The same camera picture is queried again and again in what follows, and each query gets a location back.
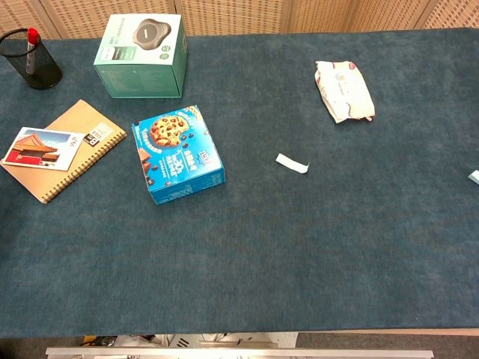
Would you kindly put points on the small white paper piece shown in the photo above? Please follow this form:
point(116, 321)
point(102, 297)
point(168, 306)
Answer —
point(292, 163)

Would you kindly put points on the blue cookie box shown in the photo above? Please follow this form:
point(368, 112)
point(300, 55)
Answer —
point(176, 157)

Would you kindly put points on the teal speaker product box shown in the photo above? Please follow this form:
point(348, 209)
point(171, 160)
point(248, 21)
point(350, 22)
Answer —
point(138, 80)

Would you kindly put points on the blue felt table mat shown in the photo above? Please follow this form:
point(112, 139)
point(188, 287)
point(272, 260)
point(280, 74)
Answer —
point(262, 243)

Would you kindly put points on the white pink wet wipes pack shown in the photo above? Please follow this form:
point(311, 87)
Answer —
point(346, 93)

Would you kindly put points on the wicker folding screen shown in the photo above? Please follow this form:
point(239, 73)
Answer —
point(239, 16)

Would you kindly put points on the brown spiral notebook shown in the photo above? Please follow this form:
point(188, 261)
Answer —
point(56, 181)

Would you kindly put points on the palace picture postcard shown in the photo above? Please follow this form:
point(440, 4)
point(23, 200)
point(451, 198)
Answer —
point(37, 149)

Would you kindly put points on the black mesh pen holder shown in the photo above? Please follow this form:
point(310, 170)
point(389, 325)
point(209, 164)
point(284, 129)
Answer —
point(45, 75)

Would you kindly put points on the light blue paper pad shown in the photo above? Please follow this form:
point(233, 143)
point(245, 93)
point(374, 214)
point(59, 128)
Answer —
point(475, 176)

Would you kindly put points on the red capped marker pen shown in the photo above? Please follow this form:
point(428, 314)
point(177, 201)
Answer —
point(33, 36)

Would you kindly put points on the aluminium profile rail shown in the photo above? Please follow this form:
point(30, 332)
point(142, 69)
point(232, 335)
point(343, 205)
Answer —
point(239, 353)

